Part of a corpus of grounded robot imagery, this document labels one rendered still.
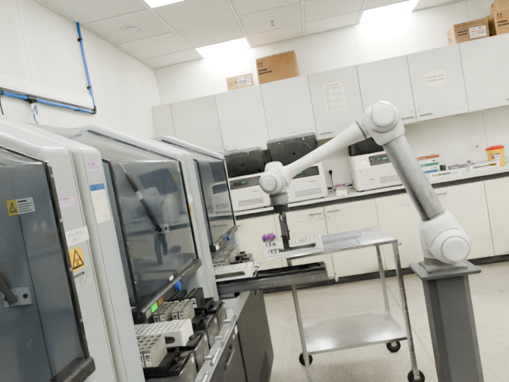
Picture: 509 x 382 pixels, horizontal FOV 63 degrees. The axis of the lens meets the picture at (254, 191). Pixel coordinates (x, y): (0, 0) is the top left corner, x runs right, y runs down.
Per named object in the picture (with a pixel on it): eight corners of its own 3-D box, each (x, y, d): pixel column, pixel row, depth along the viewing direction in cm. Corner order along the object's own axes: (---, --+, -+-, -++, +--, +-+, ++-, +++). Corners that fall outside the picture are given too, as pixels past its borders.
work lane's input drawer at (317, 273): (186, 304, 201) (183, 286, 201) (195, 294, 215) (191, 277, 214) (338, 283, 191) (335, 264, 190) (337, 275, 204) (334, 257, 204)
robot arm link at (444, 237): (468, 247, 188) (485, 259, 166) (434, 262, 191) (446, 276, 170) (387, 96, 189) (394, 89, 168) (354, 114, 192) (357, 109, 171)
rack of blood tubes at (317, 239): (263, 260, 208) (261, 248, 208) (266, 255, 218) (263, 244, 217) (323, 250, 203) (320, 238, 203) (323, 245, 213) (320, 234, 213)
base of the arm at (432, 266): (453, 257, 212) (451, 246, 212) (469, 268, 190) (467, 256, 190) (416, 262, 215) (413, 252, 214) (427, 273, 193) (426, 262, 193)
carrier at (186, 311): (189, 315, 156) (187, 299, 156) (195, 314, 156) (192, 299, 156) (180, 327, 145) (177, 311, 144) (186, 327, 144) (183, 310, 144)
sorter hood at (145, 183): (-25, 345, 119) (-74, 123, 116) (87, 283, 179) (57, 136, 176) (145, 323, 112) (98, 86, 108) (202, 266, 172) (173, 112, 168)
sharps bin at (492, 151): (491, 167, 427) (488, 146, 426) (485, 167, 444) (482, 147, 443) (510, 164, 424) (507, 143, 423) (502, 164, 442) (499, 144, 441)
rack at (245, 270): (192, 288, 202) (190, 275, 202) (198, 282, 212) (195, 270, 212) (252, 280, 198) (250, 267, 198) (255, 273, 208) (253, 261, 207)
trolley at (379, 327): (305, 405, 229) (279, 258, 225) (299, 364, 275) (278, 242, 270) (428, 386, 226) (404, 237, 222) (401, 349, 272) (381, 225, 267)
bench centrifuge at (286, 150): (274, 206, 430) (262, 139, 426) (278, 200, 491) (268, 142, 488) (329, 197, 422) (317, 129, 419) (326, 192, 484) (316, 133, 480)
